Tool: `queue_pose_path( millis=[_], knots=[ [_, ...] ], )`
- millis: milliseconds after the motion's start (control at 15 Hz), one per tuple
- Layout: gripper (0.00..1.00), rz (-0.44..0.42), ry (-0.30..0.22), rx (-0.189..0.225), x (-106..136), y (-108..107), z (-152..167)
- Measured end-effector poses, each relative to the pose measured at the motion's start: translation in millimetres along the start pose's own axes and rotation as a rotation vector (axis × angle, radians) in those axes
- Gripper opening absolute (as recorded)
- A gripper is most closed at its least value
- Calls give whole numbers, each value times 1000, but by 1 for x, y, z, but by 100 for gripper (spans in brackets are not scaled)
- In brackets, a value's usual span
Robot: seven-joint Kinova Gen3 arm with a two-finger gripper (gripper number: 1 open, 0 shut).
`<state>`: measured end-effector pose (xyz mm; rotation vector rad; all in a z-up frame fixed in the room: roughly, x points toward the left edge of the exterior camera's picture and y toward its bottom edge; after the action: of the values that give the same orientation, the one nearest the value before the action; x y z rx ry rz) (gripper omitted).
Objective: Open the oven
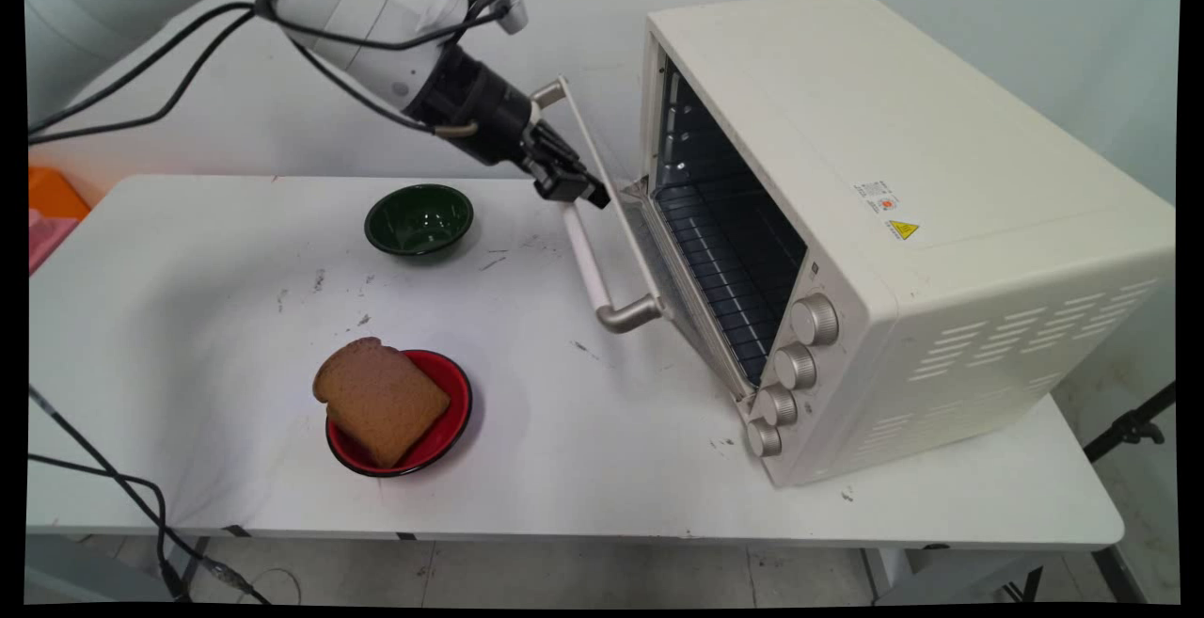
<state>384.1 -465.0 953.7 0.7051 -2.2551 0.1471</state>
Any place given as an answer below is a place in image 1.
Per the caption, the cream toaster oven body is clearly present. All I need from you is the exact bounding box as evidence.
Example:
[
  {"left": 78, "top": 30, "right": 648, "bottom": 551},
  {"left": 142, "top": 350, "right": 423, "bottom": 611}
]
[{"left": 640, "top": 0, "right": 1177, "bottom": 489}]

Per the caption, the cream oven door with handle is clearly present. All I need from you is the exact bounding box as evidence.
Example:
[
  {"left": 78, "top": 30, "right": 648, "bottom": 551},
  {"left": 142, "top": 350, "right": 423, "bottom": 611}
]
[{"left": 530, "top": 75, "right": 755, "bottom": 403}]

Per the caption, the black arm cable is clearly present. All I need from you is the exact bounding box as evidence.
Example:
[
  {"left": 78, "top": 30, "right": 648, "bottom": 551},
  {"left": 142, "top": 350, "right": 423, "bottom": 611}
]
[
  {"left": 28, "top": 11, "right": 257, "bottom": 146},
  {"left": 28, "top": 1, "right": 260, "bottom": 137}
]

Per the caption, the black cable to wrist camera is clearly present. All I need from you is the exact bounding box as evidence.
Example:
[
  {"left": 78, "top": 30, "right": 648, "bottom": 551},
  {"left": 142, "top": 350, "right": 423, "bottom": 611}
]
[{"left": 252, "top": 0, "right": 514, "bottom": 53}]

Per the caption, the brown bread slice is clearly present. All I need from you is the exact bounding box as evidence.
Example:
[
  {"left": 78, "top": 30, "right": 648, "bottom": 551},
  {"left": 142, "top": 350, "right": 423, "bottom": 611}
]
[{"left": 312, "top": 337, "right": 452, "bottom": 469}]

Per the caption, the pink object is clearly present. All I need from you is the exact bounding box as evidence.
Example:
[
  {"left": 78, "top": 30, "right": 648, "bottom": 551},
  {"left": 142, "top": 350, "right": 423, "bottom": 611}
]
[{"left": 28, "top": 208, "right": 81, "bottom": 277}]

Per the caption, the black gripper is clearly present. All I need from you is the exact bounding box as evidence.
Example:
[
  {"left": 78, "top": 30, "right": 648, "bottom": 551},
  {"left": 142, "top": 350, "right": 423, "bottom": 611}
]
[{"left": 406, "top": 42, "right": 612, "bottom": 212}]

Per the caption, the black tripod stand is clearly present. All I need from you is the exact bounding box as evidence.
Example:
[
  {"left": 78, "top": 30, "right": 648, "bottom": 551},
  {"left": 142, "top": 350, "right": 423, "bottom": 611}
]
[{"left": 1082, "top": 380, "right": 1178, "bottom": 465}]

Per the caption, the red plate with black rim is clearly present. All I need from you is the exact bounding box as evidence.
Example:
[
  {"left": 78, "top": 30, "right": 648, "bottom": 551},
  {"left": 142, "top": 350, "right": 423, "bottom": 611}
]
[{"left": 325, "top": 349, "right": 474, "bottom": 479}]

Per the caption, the white label sticker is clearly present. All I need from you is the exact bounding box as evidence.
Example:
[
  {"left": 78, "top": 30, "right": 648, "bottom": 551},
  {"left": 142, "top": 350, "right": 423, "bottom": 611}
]
[{"left": 854, "top": 181, "right": 900, "bottom": 217}]

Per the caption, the dark green bowl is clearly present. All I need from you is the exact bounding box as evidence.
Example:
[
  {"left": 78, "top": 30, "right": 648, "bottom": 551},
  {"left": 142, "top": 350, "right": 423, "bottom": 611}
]
[{"left": 364, "top": 183, "right": 475, "bottom": 259}]

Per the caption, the metal oven rack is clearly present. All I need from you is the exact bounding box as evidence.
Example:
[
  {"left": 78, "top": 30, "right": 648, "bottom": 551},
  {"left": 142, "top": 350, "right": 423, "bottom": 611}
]
[{"left": 653, "top": 178, "right": 808, "bottom": 386}]

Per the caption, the orange box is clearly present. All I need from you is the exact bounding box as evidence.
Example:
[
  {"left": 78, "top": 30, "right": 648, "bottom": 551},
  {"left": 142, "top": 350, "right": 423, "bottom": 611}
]
[{"left": 28, "top": 166, "right": 92, "bottom": 223}]

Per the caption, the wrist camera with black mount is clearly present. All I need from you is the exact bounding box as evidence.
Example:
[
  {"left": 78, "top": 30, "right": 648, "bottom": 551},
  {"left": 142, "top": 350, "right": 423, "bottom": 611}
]
[{"left": 466, "top": 0, "right": 530, "bottom": 37}]

